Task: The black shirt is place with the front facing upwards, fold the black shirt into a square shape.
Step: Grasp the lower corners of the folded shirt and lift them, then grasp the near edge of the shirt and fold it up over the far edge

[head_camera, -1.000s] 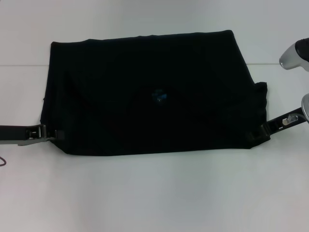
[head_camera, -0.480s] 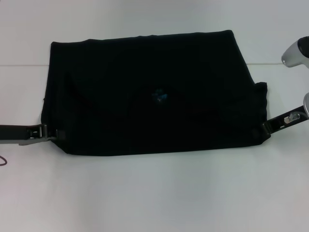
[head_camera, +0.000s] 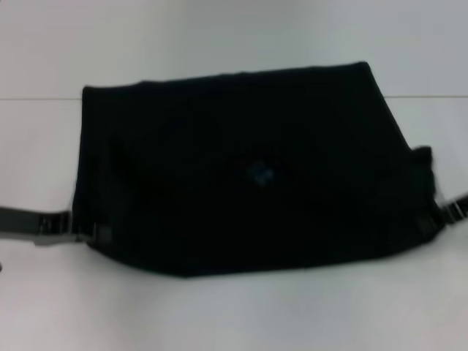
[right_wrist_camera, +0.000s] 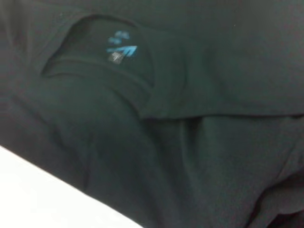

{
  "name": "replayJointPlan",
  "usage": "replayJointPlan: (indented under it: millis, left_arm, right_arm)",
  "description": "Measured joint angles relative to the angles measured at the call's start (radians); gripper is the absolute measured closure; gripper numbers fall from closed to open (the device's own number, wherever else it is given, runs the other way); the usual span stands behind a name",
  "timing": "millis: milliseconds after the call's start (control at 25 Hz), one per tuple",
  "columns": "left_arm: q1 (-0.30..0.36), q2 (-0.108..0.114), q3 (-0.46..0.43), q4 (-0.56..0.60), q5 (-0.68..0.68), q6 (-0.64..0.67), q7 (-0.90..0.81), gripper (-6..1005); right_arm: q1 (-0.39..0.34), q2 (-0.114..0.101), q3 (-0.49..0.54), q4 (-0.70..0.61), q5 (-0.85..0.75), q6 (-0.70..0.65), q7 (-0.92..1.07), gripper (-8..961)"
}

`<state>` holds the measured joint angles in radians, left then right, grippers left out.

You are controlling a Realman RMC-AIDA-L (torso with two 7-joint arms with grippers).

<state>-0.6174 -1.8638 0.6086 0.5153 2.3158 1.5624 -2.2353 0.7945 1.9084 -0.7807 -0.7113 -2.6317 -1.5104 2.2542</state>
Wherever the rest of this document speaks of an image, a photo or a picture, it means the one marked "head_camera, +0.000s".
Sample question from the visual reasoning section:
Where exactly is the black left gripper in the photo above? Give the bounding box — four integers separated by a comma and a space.
0, 205, 113, 247

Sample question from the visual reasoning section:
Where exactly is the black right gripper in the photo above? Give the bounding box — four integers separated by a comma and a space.
416, 193, 468, 235

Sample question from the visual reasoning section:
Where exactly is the black shirt with FREE print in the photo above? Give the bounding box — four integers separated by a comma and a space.
71, 61, 439, 279

